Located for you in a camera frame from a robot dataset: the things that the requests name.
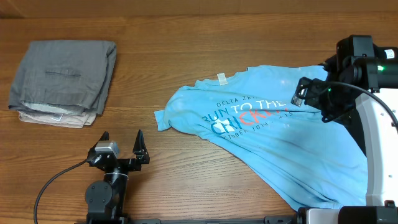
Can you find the folded grey trousers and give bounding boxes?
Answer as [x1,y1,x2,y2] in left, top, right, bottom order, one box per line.
[8,40,117,115]

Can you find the light blue printed t-shirt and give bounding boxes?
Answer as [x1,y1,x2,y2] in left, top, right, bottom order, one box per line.
[154,65,368,210]

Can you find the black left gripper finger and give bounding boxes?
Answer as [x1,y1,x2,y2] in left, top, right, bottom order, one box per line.
[132,129,149,159]
[99,131,109,141]

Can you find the folded beige garment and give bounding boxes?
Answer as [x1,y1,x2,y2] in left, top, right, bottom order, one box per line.
[19,111,96,129]

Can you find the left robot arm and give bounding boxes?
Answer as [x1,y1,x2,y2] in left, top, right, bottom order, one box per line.
[85,130,150,224]

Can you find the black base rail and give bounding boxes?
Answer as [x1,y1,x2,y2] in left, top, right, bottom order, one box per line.
[76,216,296,224]

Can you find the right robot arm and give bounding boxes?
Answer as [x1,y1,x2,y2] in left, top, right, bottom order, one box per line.
[290,35,397,224]

